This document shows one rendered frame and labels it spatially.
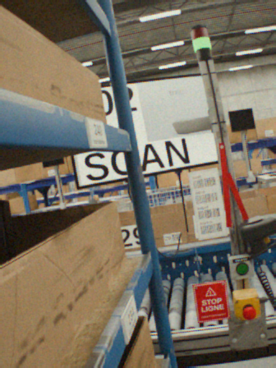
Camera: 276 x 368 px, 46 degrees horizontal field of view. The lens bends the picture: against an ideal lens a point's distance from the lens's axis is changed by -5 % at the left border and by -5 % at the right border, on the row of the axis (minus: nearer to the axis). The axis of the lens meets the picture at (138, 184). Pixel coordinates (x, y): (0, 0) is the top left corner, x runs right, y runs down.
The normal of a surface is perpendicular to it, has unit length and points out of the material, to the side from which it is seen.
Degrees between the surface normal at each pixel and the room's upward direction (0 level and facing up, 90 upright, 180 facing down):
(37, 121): 90
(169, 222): 90
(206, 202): 90
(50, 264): 90
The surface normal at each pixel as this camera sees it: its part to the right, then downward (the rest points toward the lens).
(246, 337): -0.16, 0.08
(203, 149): 0.17, -0.05
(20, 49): 0.97, -0.15
